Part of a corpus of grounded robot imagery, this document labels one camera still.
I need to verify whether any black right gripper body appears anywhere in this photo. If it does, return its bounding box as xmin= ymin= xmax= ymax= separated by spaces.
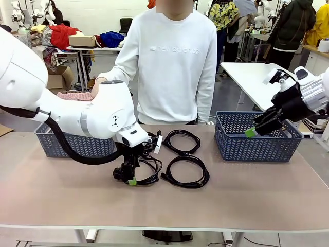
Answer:
xmin=271 ymin=84 xmax=316 ymax=124

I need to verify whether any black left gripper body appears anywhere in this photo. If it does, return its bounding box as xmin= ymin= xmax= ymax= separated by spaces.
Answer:
xmin=120 ymin=144 xmax=145 ymax=170

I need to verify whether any black power cable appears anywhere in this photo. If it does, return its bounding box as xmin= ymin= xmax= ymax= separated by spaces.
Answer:
xmin=112 ymin=156 xmax=164 ymax=186

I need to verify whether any person's left forearm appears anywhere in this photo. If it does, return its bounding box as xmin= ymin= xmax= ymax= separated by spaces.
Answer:
xmin=196 ymin=74 xmax=218 ymax=124

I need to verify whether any person's right forearm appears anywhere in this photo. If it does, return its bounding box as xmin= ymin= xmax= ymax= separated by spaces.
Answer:
xmin=97 ymin=57 xmax=130 ymax=83

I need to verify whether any person's right hand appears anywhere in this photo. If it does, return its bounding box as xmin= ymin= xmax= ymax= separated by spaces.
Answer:
xmin=91 ymin=76 xmax=109 ymax=100

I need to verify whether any blue-grey plastic lattice basket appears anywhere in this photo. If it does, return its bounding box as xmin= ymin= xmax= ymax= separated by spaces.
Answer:
xmin=214 ymin=110 xmax=305 ymax=163
xmin=34 ymin=122 xmax=118 ymax=158

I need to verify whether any white low rack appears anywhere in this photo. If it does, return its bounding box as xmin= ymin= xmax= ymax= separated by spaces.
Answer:
xmin=300 ymin=114 xmax=329 ymax=152

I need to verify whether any white background table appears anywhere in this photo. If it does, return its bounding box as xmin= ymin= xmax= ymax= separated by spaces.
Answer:
xmin=66 ymin=45 xmax=123 ymax=92
xmin=220 ymin=61 xmax=329 ymax=116

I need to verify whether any wood-top white cabinet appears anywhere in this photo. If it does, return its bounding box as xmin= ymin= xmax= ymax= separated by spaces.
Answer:
xmin=300 ymin=44 xmax=329 ymax=76

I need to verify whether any black round floor base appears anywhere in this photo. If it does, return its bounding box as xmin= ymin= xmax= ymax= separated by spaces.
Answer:
xmin=142 ymin=230 xmax=193 ymax=243

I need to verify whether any white roll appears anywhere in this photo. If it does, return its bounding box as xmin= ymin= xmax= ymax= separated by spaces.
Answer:
xmin=318 ymin=38 xmax=329 ymax=54

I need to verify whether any person in dark coat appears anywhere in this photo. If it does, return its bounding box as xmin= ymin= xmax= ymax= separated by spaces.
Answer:
xmin=267 ymin=0 xmax=317 ymax=72

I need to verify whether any red plaid cloth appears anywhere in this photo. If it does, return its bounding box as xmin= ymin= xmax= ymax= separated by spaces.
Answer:
xmin=56 ymin=90 xmax=95 ymax=102

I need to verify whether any person in yellow jacket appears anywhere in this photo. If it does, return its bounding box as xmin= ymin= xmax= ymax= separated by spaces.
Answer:
xmin=305 ymin=4 xmax=329 ymax=46

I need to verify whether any person in white sweatshirt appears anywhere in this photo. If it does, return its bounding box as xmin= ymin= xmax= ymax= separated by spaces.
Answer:
xmin=113 ymin=0 xmax=218 ymax=126

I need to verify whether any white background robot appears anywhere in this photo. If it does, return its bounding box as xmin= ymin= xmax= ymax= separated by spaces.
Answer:
xmin=10 ymin=1 xmax=27 ymax=27
xmin=34 ymin=0 xmax=56 ymax=26
xmin=253 ymin=0 xmax=280 ymax=29

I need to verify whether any open cardboard box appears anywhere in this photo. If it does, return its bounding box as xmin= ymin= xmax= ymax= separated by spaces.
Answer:
xmin=46 ymin=65 xmax=76 ymax=91

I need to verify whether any person in yellow patterned shirt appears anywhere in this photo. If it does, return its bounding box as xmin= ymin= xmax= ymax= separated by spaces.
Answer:
xmin=207 ymin=0 xmax=242 ymax=78

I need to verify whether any person in grey jacket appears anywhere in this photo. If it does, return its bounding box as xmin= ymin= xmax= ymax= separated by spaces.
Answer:
xmin=233 ymin=0 xmax=258 ymax=16

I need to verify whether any blue cloth pile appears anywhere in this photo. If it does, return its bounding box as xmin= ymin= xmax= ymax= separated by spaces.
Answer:
xmin=99 ymin=30 xmax=126 ymax=48

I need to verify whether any closed cardboard box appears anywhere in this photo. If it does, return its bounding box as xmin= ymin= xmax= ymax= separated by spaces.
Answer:
xmin=68 ymin=34 xmax=98 ymax=48

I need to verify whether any patterned hanging cloth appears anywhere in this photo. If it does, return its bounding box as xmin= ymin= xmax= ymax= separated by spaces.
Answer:
xmin=42 ymin=47 xmax=67 ymax=73

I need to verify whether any flat brown cardboard sheet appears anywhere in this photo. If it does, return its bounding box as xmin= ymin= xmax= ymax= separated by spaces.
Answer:
xmin=0 ymin=124 xmax=15 ymax=138

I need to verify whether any black chair back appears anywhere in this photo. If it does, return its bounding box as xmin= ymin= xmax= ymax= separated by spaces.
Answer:
xmin=119 ymin=17 xmax=134 ymax=34

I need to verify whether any red clothes pile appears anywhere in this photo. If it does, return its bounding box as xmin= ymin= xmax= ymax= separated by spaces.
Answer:
xmin=49 ymin=23 xmax=83 ymax=47

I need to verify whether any mixed clothes pile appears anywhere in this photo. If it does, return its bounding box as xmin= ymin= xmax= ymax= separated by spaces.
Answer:
xmin=28 ymin=24 xmax=52 ymax=48

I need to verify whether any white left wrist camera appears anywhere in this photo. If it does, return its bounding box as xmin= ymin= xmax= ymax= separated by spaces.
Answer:
xmin=155 ymin=135 xmax=165 ymax=155

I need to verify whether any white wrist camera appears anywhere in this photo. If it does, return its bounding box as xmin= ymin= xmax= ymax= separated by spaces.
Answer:
xmin=262 ymin=68 xmax=290 ymax=90
xmin=155 ymin=135 xmax=165 ymax=155

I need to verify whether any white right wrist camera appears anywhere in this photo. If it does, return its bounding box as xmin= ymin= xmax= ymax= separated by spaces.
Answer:
xmin=262 ymin=68 xmax=290 ymax=90

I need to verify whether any black coiled USB cable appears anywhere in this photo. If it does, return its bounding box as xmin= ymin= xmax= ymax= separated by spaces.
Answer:
xmin=162 ymin=129 xmax=202 ymax=156

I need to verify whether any white table frame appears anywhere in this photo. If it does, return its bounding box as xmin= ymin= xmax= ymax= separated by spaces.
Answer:
xmin=15 ymin=226 xmax=244 ymax=247

